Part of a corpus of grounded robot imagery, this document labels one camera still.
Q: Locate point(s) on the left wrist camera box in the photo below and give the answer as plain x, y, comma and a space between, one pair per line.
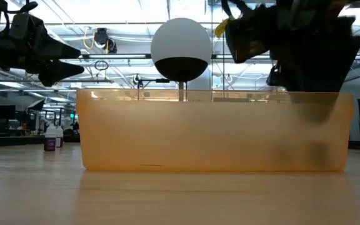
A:
27, 28

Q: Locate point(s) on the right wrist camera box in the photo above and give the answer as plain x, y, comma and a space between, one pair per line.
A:
245, 37

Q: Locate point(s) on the purple food colouring bottle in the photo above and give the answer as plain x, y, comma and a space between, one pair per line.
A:
50, 143

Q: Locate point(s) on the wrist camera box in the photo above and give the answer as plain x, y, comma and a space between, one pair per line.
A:
27, 28
245, 37

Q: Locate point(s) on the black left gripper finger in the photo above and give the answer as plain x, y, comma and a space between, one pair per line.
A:
58, 72
56, 48

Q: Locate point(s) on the black computer monitor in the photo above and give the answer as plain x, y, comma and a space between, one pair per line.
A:
4, 112

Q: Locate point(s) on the white globe lamp black base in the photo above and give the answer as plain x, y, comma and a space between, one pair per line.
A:
180, 40

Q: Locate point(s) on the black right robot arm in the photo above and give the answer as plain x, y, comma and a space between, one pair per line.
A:
311, 4

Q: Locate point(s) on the orange translucent plastic bin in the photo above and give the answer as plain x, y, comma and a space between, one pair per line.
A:
183, 134

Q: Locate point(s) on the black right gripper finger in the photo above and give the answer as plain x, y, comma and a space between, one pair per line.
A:
317, 72

